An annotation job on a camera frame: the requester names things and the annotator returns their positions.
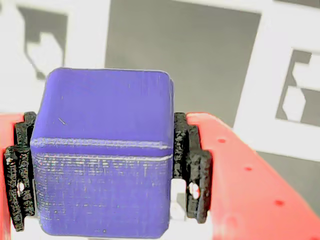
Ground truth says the blue cube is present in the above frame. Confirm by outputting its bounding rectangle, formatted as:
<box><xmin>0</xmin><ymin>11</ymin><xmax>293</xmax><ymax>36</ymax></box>
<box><xmin>29</xmin><ymin>67</ymin><xmax>175</xmax><ymax>238</ymax></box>

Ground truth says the checkerboard marker mat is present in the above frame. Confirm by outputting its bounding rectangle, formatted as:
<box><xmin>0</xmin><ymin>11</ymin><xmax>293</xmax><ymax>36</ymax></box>
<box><xmin>0</xmin><ymin>0</ymin><xmax>320</xmax><ymax>240</ymax></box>

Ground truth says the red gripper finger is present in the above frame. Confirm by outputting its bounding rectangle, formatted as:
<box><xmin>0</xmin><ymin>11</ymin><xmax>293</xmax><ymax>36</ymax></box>
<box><xmin>0</xmin><ymin>111</ymin><xmax>37</xmax><ymax>240</ymax></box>
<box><xmin>173</xmin><ymin>111</ymin><xmax>320</xmax><ymax>240</ymax></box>

